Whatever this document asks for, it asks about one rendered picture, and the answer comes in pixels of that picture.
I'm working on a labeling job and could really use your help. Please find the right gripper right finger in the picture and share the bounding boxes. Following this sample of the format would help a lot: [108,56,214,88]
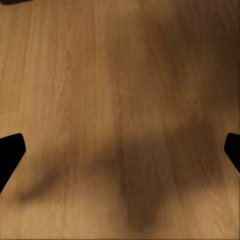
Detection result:
[224,133,240,173]

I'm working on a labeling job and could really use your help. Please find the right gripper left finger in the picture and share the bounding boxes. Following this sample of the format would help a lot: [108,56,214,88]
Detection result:
[0,133,26,193]

